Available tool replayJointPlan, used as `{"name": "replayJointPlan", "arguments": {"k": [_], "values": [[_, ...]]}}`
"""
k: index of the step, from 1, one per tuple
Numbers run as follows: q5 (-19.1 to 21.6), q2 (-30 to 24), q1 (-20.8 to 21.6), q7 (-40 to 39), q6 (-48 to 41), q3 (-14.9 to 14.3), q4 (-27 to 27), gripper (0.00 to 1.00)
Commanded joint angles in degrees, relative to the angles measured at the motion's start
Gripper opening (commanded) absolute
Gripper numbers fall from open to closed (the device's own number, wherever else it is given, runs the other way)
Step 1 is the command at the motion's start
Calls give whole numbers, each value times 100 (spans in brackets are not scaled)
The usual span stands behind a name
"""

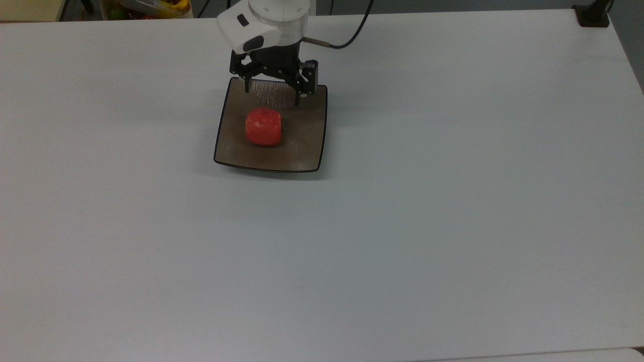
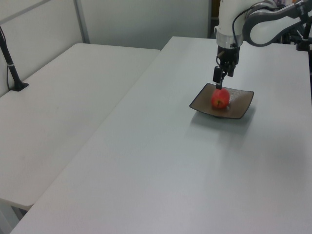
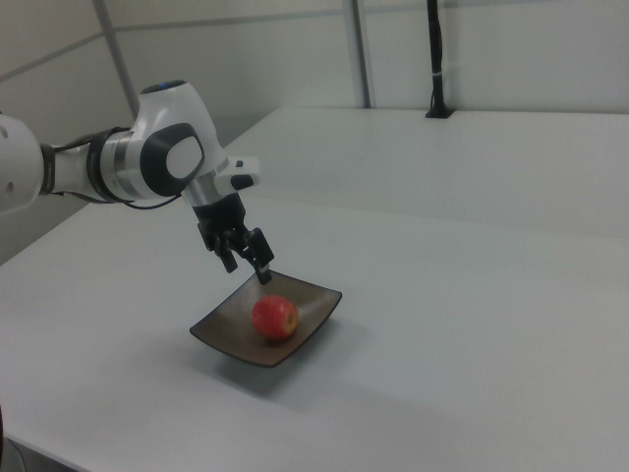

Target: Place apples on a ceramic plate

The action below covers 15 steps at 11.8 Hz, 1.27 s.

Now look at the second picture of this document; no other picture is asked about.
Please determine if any grey aluminium partition post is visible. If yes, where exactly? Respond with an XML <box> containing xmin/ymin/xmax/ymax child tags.
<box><xmin>74</xmin><ymin>0</ymin><xmax>90</xmax><ymax>45</ymax></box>

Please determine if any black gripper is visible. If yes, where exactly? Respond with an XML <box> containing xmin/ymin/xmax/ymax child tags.
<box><xmin>213</xmin><ymin>45</ymin><xmax>241</xmax><ymax>90</ymax></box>

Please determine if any brown square ceramic plate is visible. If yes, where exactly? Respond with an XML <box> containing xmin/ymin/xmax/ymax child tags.
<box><xmin>189</xmin><ymin>82</ymin><xmax>255</xmax><ymax>119</ymax></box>

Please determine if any black pole with base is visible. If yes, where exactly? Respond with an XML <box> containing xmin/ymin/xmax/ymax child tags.
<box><xmin>0</xmin><ymin>25</ymin><xmax>29</xmax><ymax>92</ymax></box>

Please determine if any red apple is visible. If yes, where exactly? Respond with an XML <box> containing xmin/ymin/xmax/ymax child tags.
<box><xmin>211</xmin><ymin>88</ymin><xmax>231</xmax><ymax>110</ymax></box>

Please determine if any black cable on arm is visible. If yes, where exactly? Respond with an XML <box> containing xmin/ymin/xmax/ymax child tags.
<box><xmin>231</xmin><ymin>3</ymin><xmax>263</xmax><ymax>48</ymax></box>

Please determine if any black stand with clamp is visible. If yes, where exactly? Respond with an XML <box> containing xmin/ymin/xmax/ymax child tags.
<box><xmin>295</xmin><ymin>21</ymin><xmax>312</xmax><ymax>52</ymax></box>

